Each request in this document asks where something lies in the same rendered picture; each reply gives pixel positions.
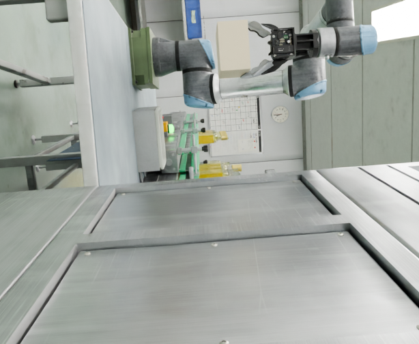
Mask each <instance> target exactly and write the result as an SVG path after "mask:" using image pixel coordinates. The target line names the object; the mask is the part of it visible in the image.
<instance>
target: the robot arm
mask: <svg viewBox="0 0 419 344"><path fill-rule="evenodd" d="M281 29H282V30H281ZM248 30H249V31H253V32H255V33H257V35H258V36H259V37H261V38H265V37H267V36H268V35H270V41H268V44H269V45H270V53H269V54H268V56H271V58H272V59H273V60H271V61H269V60H267V59H264V60H263V61H262V62H261V63H260V64H259V66H258V67H255V68H253V69H252V70H251V71H249V72H247V73H245V74H243V75H242V76H241V77H239V78H220V79H218V75H217V74H212V70H214V69H216V66H215V61H214V53H213V49H212V44H211V42H210V41H209V40H200V39H198V40H178V41H172V40H167V39H164V38H159V37H154V38H152V43H151V47H152V59H153V66H154V73H155V76H156V77H162V76H165V75H168V74H170V73H172V72H179V71H182V78H183V90H184V93H183V96H184V104H185V105H186V106H189V107H192V108H198V109H212V108H214V105H215V104H219V103H220V102H221V101H222V100H224V99H231V98H245V97H253V96H266V95H274V94H287V95H288V96H289V97H294V99H295V100H297V101H301V100H309V99H312V98H316V97H319V96H322V95H324V93H325V92H326V83H327V80H326V61H327V62H328V63H329V64H330V65H332V66H336V67H339V66H343V65H345V64H347V63H349V62H350V61H351V60H352V59H353V58H354V57H356V56H358V55H369V54H372V53H374V52H375V50H376V48H377V41H378V37H377V30H376V28H375V27H374V26H373V25H355V26H354V14H353V0H326V2H325V3H324V5H323V6H322V7H321V9H320V10H319V11H318V13H317V14H316V16H315V17H314V19H312V21H311V22H310V24H308V25H306V26H305V27H303V28H302V30H301V31H300V33H299V34H295V29H294V27H288V28H278V27H277V26H275V25H272V24H263V23H260V22H258V21H255V20H253V21H249V20H248ZM284 31H285V32H284ZM325 58H326V61H325ZM289 60H293V65H289V66H287V67H286V68H285V69H284V70H279V71H276V70H277V69H279V67H281V66H282V65H283V64H284V63H285V62H287V61H289Z"/></svg>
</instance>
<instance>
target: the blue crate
mask: <svg viewBox="0 0 419 344"><path fill-rule="evenodd" d="M185 8H186V25H187V34H188V39H195V38H202V37H203V36H202V26H201V7H200V0H185Z"/></svg>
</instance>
